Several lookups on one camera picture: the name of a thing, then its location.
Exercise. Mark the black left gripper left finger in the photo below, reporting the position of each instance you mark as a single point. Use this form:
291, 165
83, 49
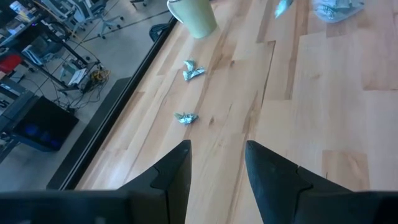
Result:
164, 193

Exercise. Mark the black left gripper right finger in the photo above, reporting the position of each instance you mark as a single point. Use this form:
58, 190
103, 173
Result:
276, 193

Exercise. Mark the green-white sweetener packet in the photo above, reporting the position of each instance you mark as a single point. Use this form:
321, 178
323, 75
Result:
192, 74
283, 7
189, 64
186, 118

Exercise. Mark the black computer tower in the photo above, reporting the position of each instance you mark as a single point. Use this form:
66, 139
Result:
46, 124

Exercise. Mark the white laptop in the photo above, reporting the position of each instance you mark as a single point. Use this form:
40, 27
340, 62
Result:
77, 77

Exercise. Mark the pale green mug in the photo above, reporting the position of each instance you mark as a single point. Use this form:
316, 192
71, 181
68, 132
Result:
196, 18

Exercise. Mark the grey office chair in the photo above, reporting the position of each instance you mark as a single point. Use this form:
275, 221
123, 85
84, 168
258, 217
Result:
107, 23

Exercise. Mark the clear plastic bin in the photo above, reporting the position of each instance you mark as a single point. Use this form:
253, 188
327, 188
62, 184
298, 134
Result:
339, 11

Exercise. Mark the red box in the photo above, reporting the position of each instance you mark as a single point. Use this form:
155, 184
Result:
11, 63

